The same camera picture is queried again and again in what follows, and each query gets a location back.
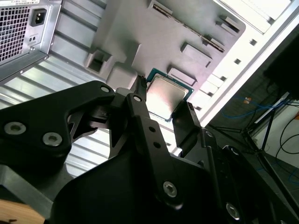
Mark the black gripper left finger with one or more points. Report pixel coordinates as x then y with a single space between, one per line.
35 121

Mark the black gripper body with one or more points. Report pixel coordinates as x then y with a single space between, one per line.
105 198

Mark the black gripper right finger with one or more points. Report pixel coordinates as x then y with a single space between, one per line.
211 154

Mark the CPU with silver top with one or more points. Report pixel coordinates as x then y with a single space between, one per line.
163 93

